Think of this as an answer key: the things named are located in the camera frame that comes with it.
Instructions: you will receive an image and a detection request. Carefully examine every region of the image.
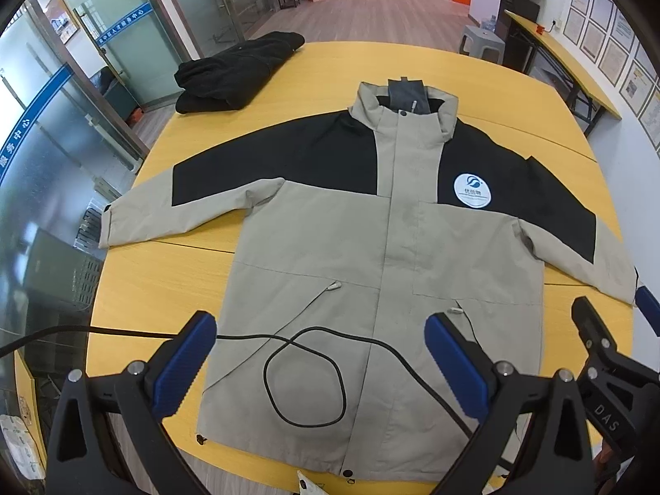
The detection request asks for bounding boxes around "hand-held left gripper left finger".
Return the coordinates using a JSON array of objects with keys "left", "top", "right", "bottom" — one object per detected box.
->
[{"left": 45, "top": 310, "right": 217, "bottom": 495}]

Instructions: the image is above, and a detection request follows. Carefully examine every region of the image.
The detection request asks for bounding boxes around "grey plastic stool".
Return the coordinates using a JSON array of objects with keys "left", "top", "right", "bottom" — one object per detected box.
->
[{"left": 458, "top": 25, "right": 506, "bottom": 64}]

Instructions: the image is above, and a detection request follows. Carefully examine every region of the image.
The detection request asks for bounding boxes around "black cable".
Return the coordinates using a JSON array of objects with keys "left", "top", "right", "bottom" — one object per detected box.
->
[{"left": 0, "top": 324, "right": 476, "bottom": 436}]

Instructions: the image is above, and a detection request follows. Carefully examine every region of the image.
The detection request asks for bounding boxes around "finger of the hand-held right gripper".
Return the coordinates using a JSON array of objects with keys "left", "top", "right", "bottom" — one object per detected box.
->
[
  {"left": 634, "top": 285, "right": 660, "bottom": 337},
  {"left": 571, "top": 296, "right": 660, "bottom": 471}
]

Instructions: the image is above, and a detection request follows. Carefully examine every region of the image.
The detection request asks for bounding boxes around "black cabinet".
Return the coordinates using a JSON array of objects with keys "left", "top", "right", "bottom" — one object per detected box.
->
[{"left": 502, "top": 0, "right": 541, "bottom": 70}]

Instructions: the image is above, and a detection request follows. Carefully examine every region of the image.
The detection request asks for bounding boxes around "white paper tag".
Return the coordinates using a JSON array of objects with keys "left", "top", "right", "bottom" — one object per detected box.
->
[{"left": 296, "top": 469, "right": 331, "bottom": 495}]

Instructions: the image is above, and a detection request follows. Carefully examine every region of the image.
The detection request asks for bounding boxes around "black folded garment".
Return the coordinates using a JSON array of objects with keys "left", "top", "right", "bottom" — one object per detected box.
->
[{"left": 174, "top": 31, "right": 306, "bottom": 114}]

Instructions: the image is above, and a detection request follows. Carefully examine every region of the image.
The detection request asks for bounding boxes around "long narrow wooden table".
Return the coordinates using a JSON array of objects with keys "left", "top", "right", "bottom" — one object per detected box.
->
[{"left": 504, "top": 9, "right": 624, "bottom": 137}]

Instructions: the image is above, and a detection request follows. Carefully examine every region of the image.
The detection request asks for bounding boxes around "row of framed certificates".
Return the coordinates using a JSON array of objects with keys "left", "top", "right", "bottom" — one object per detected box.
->
[{"left": 562, "top": 0, "right": 660, "bottom": 150}]

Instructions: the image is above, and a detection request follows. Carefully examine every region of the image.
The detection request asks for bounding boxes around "metal wire rack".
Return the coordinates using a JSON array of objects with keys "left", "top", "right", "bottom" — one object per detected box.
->
[{"left": 75, "top": 198, "right": 106, "bottom": 315}]

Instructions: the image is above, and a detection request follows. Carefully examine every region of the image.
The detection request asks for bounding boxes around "beige and black jacket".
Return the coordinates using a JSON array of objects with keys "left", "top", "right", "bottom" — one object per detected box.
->
[{"left": 99, "top": 76, "right": 640, "bottom": 486}]

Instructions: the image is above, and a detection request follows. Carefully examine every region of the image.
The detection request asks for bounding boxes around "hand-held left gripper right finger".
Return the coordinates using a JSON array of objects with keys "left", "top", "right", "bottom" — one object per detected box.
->
[{"left": 423, "top": 312, "right": 596, "bottom": 495}]

